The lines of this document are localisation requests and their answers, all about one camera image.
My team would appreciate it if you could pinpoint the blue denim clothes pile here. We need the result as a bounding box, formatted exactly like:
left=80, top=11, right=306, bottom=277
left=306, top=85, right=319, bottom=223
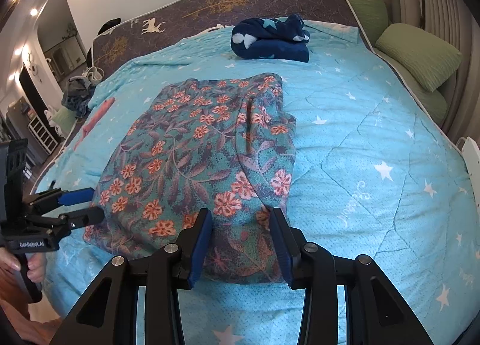
left=61, top=76, right=96, bottom=118

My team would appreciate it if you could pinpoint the white small shelf rack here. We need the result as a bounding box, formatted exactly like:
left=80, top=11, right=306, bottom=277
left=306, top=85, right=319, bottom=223
left=28, top=115, right=59, bottom=155

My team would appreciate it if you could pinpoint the white cat figurine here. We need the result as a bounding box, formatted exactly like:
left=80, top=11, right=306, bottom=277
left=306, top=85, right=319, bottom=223
left=44, top=106, right=62, bottom=135

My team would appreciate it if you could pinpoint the arched wall mirror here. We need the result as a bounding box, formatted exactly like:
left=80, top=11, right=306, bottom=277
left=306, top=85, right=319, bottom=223
left=37, top=0, right=87, bottom=91

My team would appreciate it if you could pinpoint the white power strip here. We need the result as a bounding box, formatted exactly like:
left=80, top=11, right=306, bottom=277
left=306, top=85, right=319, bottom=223
left=456, top=136, right=480, bottom=211

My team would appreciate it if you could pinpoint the light blue star quilt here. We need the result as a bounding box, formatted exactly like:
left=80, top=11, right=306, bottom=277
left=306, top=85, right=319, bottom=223
left=39, top=21, right=479, bottom=344

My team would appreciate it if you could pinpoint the person left hand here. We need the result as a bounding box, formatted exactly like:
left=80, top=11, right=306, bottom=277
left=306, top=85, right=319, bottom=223
left=0, top=247, right=48, bottom=284

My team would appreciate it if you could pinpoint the floral teal shirt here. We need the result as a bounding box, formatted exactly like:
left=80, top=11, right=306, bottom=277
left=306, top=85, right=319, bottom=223
left=83, top=73, right=295, bottom=283

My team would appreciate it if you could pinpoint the green pillow front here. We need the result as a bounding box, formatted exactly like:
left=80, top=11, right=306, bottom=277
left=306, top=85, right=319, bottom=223
left=375, top=23, right=462, bottom=93

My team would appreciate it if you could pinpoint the black garment behind mattress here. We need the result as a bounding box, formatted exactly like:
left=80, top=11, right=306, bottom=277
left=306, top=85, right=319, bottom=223
left=97, top=18, right=121, bottom=36

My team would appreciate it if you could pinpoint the green pillow back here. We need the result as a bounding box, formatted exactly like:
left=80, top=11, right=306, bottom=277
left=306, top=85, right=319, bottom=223
left=348, top=0, right=389, bottom=46

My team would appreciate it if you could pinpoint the beige curtain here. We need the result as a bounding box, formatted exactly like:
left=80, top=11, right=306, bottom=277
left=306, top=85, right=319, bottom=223
left=386, top=0, right=479, bottom=142

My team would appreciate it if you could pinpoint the green pillow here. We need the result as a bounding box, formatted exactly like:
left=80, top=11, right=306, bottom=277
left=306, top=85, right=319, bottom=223
left=375, top=23, right=462, bottom=93
left=348, top=0, right=389, bottom=46

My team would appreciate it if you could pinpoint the navy star blanket bundle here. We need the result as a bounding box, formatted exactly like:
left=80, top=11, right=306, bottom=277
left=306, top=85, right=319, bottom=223
left=230, top=14, right=310, bottom=62

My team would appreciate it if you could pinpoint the folded pink garment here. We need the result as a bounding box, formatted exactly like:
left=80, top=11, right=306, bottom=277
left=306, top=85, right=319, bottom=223
left=73, top=97, right=116, bottom=150

